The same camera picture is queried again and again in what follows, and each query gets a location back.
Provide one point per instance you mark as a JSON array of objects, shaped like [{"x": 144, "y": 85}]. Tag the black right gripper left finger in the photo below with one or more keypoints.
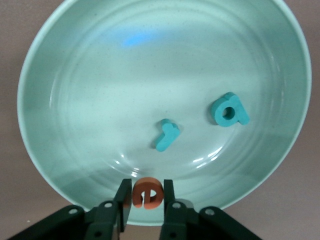
[{"x": 100, "y": 220}]

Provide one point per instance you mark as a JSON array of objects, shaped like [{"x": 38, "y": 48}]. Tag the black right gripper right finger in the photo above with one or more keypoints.
[{"x": 180, "y": 220}]

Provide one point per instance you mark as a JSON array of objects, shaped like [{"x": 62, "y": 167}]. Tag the orange foam letter e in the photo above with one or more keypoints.
[{"x": 147, "y": 183}]

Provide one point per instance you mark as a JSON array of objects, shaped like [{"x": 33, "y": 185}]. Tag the teal foam letter r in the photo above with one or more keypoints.
[{"x": 166, "y": 135}]

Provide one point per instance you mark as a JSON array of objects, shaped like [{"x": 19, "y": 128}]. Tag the teal foam letter a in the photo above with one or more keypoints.
[{"x": 220, "y": 117}]

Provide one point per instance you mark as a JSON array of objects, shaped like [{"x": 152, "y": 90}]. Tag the mint green plate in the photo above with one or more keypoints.
[{"x": 125, "y": 87}]

